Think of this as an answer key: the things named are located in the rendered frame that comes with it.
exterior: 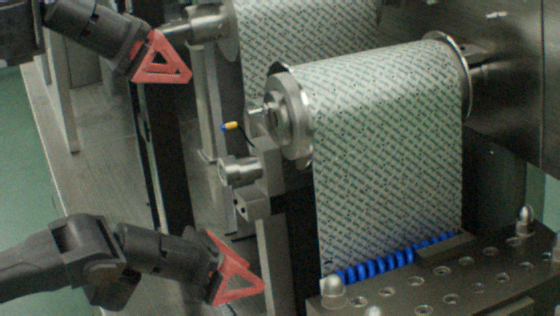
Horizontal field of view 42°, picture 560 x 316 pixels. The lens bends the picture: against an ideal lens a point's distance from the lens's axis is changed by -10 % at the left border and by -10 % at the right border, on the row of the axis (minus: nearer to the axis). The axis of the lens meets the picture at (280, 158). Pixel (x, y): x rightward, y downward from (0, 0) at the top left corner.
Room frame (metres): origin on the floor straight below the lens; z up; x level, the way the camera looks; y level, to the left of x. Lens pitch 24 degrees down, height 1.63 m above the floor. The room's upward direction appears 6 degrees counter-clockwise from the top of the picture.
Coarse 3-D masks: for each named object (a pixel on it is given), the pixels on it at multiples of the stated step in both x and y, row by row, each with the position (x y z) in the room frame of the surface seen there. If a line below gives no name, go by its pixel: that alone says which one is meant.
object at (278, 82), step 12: (276, 84) 1.00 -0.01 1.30; (288, 84) 0.97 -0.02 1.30; (288, 96) 0.96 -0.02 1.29; (288, 108) 0.96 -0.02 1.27; (300, 108) 0.95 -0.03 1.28; (300, 120) 0.94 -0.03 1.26; (300, 132) 0.94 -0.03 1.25; (300, 144) 0.94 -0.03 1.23; (288, 156) 0.98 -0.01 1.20; (300, 156) 0.96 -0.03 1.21
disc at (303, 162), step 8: (272, 64) 1.03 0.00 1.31; (280, 64) 1.00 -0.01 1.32; (272, 72) 1.03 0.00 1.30; (280, 72) 1.00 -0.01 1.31; (288, 72) 0.98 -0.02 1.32; (288, 80) 0.98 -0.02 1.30; (296, 80) 0.96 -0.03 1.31; (296, 88) 0.96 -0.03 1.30; (304, 96) 0.94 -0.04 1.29; (304, 104) 0.94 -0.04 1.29; (304, 112) 0.94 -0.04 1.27; (304, 120) 0.94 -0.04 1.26; (312, 128) 0.93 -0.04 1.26; (312, 136) 0.93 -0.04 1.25; (312, 144) 0.93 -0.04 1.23; (304, 152) 0.95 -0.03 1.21; (312, 152) 0.93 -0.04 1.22; (288, 160) 1.01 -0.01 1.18; (296, 160) 0.98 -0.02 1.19; (304, 160) 0.95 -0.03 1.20; (296, 168) 0.98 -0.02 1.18; (304, 168) 0.96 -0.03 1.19
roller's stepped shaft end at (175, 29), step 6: (168, 24) 1.20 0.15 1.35; (174, 24) 1.19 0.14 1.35; (180, 24) 1.20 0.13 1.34; (186, 24) 1.20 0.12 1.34; (162, 30) 1.19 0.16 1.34; (168, 30) 1.19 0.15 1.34; (174, 30) 1.19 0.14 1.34; (180, 30) 1.19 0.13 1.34; (186, 30) 1.19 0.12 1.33; (168, 36) 1.19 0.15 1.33; (174, 36) 1.19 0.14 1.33; (180, 36) 1.19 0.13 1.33; (186, 36) 1.20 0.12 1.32
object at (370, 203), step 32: (448, 128) 1.01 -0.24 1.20; (352, 160) 0.96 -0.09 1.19; (384, 160) 0.97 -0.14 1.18; (416, 160) 0.99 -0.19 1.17; (448, 160) 1.01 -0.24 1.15; (320, 192) 0.94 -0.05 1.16; (352, 192) 0.96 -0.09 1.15; (384, 192) 0.97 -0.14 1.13; (416, 192) 0.99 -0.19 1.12; (448, 192) 1.01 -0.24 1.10; (320, 224) 0.94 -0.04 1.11; (352, 224) 0.96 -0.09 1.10; (384, 224) 0.97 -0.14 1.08; (416, 224) 0.99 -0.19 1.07; (448, 224) 1.01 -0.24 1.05; (320, 256) 0.94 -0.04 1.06; (352, 256) 0.95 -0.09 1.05
